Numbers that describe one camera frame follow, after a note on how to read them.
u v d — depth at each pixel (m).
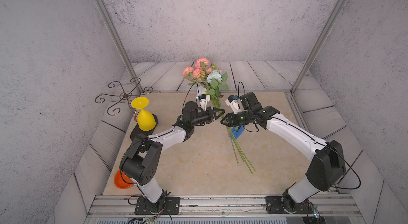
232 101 0.74
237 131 0.96
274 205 0.73
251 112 0.63
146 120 0.77
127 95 0.77
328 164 0.43
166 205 0.72
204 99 0.79
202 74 0.84
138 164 0.47
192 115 0.69
